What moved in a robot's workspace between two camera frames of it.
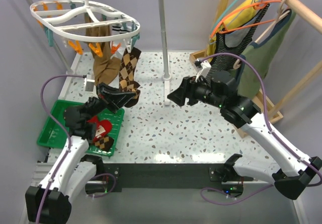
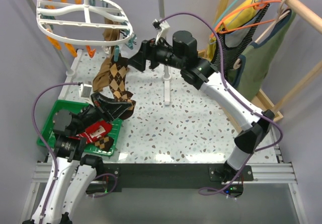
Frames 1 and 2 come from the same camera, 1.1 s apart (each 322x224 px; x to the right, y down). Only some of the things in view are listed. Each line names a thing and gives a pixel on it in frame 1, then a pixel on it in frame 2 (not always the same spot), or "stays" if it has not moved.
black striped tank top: (234, 41) stays
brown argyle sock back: (129, 62) to (117, 79)
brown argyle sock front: (105, 143) stays
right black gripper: (186, 90) to (148, 49)
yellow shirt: (235, 19) stays
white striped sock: (122, 27) to (122, 34)
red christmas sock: (102, 127) stays
